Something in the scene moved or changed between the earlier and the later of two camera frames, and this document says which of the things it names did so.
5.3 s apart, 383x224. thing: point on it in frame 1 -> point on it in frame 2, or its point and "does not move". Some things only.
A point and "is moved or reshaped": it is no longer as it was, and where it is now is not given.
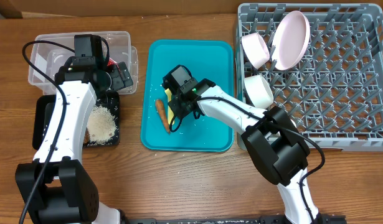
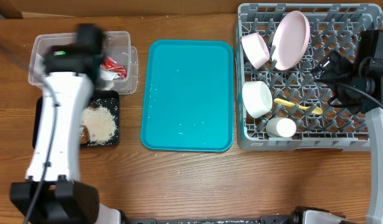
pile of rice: (101, 125) does not move
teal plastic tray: (212, 60) does not move
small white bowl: (260, 93) is moved or reshaped
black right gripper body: (177, 107) -> (339, 74)
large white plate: (290, 40) does not move
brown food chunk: (86, 137) does not move
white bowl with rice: (255, 50) does not move
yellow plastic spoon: (170, 111) -> (316, 110)
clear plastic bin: (51, 58) does not move
